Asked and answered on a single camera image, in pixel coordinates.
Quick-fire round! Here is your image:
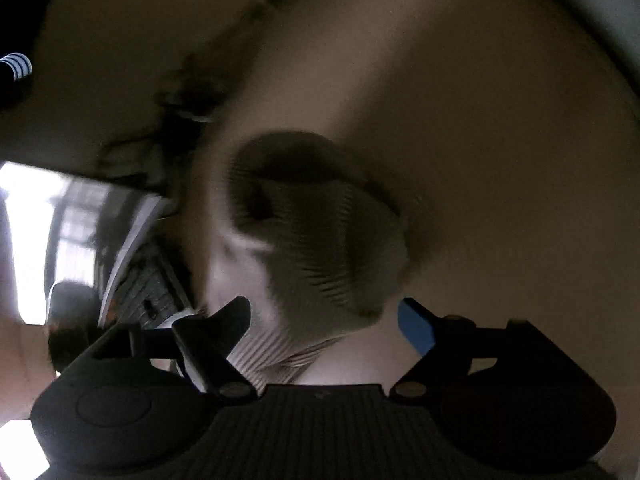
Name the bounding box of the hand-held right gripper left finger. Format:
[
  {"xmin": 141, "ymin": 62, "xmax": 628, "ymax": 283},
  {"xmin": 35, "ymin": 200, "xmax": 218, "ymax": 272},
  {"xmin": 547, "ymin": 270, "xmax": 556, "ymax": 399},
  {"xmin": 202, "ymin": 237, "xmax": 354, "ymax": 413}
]
[{"xmin": 91, "ymin": 296, "xmax": 257, "ymax": 404}]

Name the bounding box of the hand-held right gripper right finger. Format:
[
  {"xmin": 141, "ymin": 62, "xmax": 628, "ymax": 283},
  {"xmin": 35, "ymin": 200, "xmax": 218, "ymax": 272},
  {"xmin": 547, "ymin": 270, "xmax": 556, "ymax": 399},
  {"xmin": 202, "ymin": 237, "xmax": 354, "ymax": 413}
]
[{"xmin": 389, "ymin": 297, "xmax": 552, "ymax": 402}]

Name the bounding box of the beige striped knit sweater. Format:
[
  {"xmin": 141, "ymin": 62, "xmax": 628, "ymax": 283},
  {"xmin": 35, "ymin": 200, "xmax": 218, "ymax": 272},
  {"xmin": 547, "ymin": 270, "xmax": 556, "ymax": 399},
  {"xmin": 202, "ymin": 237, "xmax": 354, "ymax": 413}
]
[{"xmin": 190, "ymin": 130, "xmax": 416, "ymax": 392}]

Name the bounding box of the black keyboard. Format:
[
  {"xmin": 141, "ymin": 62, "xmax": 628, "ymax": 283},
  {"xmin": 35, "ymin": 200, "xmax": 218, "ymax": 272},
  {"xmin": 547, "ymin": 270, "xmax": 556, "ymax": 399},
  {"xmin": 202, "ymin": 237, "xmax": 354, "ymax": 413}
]
[{"xmin": 107, "ymin": 240, "xmax": 201, "ymax": 331}]

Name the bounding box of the curved computer monitor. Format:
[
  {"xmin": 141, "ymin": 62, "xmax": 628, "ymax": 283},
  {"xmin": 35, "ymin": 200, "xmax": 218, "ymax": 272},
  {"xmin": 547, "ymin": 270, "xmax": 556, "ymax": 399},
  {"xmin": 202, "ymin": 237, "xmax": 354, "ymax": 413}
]
[{"xmin": 0, "ymin": 160, "xmax": 176, "ymax": 328}]

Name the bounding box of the dark cloth with white stripes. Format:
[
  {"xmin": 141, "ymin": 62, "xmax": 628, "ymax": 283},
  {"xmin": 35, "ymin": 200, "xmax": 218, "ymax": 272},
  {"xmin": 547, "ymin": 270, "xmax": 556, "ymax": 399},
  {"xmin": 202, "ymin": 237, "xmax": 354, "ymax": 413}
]
[{"xmin": 0, "ymin": 52, "xmax": 34, "ymax": 82}]

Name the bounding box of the white computer case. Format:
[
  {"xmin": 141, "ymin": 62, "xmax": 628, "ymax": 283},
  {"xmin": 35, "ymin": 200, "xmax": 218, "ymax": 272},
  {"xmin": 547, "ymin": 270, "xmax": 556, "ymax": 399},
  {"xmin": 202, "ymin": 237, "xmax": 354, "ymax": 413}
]
[{"xmin": 515, "ymin": 0, "xmax": 640, "ymax": 126}]

